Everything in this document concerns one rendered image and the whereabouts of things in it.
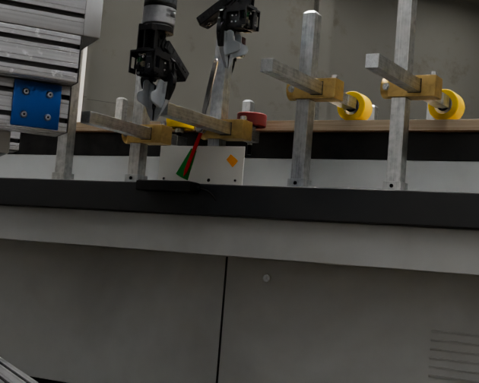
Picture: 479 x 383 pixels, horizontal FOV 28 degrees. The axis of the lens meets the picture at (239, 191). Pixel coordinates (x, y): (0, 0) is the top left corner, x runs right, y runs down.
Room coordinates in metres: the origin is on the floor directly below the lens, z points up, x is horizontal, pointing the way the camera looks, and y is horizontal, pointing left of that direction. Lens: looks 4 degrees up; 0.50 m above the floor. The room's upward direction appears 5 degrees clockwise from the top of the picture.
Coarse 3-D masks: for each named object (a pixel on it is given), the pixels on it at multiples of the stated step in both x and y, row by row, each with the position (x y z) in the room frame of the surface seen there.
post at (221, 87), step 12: (216, 48) 2.46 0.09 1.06; (216, 72) 2.46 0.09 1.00; (228, 72) 2.46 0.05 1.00; (216, 84) 2.46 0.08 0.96; (228, 84) 2.47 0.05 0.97; (216, 96) 2.46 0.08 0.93; (228, 96) 2.47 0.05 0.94; (216, 108) 2.46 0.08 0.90; (228, 108) 2.48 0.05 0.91; (216, 144) 2.45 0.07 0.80
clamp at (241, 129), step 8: (224, 120) 2.43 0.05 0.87; (232, 120) 2.42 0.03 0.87; (240, 120) 2.41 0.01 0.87; (232, 128) 2.42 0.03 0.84; (240, 128) 2.41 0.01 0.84; (248, 128) 2.43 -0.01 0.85; (208, 136) 2.46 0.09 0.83; (216, 136) 2.44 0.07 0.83; (224, 136) 2.43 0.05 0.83; (232, 136) 2.42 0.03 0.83; (240, 136) 2.41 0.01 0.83; (248, 136) 2.43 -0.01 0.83
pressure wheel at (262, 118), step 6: (240, 114) 2.52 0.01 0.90; (246, 114) 2.50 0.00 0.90; (252, 114) 2.50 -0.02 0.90; (258, 114) 2.50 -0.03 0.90; (264, 114) 2.52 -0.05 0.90; (252, 120) 2.50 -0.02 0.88; (258, 120) 2.50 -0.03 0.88; (264, 120) 2.52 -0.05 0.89; (252, 126) 2.53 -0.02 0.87; (258, 126) 2.54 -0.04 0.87; (264, 126) 2.52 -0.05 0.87
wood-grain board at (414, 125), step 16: (80, 128) 2.93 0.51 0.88; (96, 128) 2.90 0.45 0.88; (272, 128) 2.59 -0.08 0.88; (288, 128) 2.56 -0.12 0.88; (320, 128) 2.51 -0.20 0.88; (336, 128) 2.49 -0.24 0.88; (352, 128) 2.47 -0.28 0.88; (368, 128) 2.44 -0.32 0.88; (384, 128) 2.42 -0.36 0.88; (416, 128) 2.38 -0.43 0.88; (432, 128) 2.36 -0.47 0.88; (448, 128) 2.34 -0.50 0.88; (464, 128) 2.32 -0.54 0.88
